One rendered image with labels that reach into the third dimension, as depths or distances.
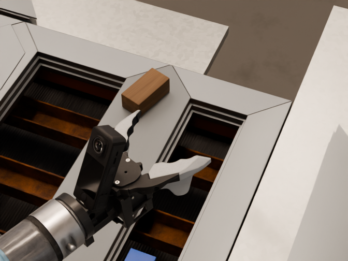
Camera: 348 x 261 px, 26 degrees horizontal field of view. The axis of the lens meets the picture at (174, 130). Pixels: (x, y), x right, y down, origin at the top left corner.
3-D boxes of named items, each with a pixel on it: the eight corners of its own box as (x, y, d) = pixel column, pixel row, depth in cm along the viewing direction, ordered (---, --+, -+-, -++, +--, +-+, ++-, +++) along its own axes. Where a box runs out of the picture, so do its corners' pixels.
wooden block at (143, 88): (152, 80, 197) (151, 67, 193) (170, 91, 195) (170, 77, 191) (121, 106, 191) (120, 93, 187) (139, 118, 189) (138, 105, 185)
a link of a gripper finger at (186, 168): (212, 179, 110) (149, 190, 109) (209, 152, 105) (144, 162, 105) (216, 196, 107) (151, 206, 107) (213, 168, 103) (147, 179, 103)
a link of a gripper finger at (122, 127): (126, 131, 118) (112, 175, 112) (120, 104, 114) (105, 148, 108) (145, 132, 118) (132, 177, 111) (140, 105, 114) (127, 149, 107)
